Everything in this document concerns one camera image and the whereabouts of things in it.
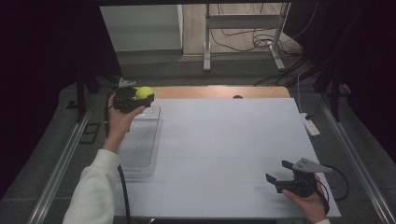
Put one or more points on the clear plastic container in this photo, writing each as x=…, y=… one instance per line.
x=141, y=140

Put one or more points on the silver metal rail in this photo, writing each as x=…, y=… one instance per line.
x=358, y=161
x=59, y=168

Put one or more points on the wooden table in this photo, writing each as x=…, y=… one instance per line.
x=218, y=92

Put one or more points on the white power strip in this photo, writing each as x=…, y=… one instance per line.
x=310, y=124

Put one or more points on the dark curtain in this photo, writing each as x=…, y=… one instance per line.
x=40, y=77
x=367, y=62

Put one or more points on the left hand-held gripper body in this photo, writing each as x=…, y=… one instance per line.
x=124, y=99

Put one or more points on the white table board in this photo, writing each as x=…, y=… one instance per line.
x=218, y=161

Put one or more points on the person's right hand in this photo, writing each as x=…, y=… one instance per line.
x=309, y=207

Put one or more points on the black metal stand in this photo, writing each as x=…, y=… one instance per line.
x=81, y=96
x=335, y=99

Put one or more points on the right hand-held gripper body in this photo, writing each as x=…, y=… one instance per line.
x=299, y=185

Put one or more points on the white metal table frame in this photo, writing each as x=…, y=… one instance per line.
x=243, y=21

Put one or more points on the person's left hand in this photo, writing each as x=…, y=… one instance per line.
x=120, y=124

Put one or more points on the white cabinet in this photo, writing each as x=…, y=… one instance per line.
x=143, y=28

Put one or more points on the yellow tennis ball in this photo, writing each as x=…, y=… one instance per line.
x=144, y=92

